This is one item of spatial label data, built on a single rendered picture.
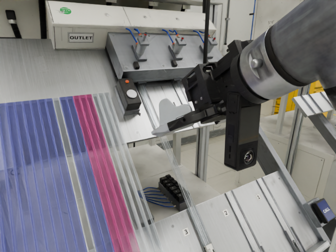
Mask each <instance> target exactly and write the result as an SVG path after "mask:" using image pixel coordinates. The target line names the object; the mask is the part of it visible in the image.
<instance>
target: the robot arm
mask: <svg viewBox="0 0 336 252"><path fill-rule="evenodd" d="M227 47H228V50H229V52H228V53H227V54H226V55H225V56H224V57H222V58H221V59H220V60H219V61H215V62H208V63H201V64H198V65H197V66H196V67H195V68H194V69H193V70H191V71H190V72H189V73H188V74H187V75H186V76H185V77H184V78H183V79H182V83H183V86H184V89H185V94H186V97H187V100H188V102H192V104H193V107H194V111H192V108H191V106H190V105H188V104H182V105H179V106H175V105H174V104H173V103H172V102H171V101H170V100H169V99H168V98H164V99H162V100H161V101H160V102H159V127H158V128H156V129H154V130H153V131H151V134H152V135H153V136H158V137H164V136H166V135H168V134H171V133H174V132H176V131H179V130H182V129H185V128H188V127H191V126H193V125H194V124H195V123H198V122H200V124H207V123H212V122H214V123H215V124H216V125H218V124H220V123H222V122H225V121H226V126H225V147H224V165H225V166H227V167H229V168H231V169H233V170H235V171H237V172H238V171H241V170H244V169H247V168H250V167H253V166H254V165H255V164H256V163H257V151H258V139H259V127H260V115H261V104H262V103H265V102H267V101H269V100H275V99H277V98H280V97H282V96H284V95H286V94H289V93H291V92H293V91H295V90H298V89H300V88H302V87H304V86H307V85H309V84H311V83H313V82H316V81H318V80H319V82H320V84H321V85H322V87H323V90H324V92H325V93H326V95H327V97H328V99H329V101H330V102H331V104H332V106H333V108H334V109H335V111H336V0H304V1H302V2H301V3H300V4H299V5H297V6H296V7H295V8H294V9H292V10H291V11H290V12H289V13H287V14H286V15H285V16H284V17H282V18H281V19H280V20H279V21H277V22H276V23H275V24H274V25H273V26H271V27H270V28H269V29H268V30H266V31H265V32H264V33H262V34H261V35H260V36H259V37H257V38H256V39H255V40H245V41H241V40H233V41H232V42H231V43H230V44H229V45H228V46H227ZM206 66H207V67H206ZM211 66H212V67H211ZM212 68H213V70H212ZM194 72H195V74H194V75H193V76H192V77H191V78H190V79H187V78H188V77H189V76H190V75H192V74H193V73H194Z"/></svg>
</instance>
